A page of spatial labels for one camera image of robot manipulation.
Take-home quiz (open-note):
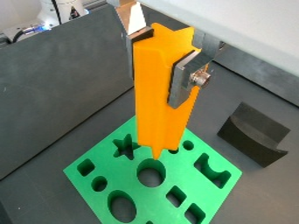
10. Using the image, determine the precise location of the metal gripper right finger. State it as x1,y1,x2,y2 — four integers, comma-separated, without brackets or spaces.
167,31,224,109

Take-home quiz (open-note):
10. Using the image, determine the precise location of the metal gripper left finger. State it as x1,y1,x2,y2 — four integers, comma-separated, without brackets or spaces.
125,26,155,79

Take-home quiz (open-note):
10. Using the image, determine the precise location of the orange star prism block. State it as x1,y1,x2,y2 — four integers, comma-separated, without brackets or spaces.
133,23,200,159

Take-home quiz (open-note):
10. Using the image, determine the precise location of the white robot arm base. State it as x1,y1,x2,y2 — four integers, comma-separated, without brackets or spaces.
0,0,89,48

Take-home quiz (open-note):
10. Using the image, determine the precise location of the black curved block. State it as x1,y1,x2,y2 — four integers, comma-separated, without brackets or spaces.
217,102,289,167

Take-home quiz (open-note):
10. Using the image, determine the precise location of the green shape sorter board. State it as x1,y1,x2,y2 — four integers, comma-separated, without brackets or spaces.
64,118,241,224

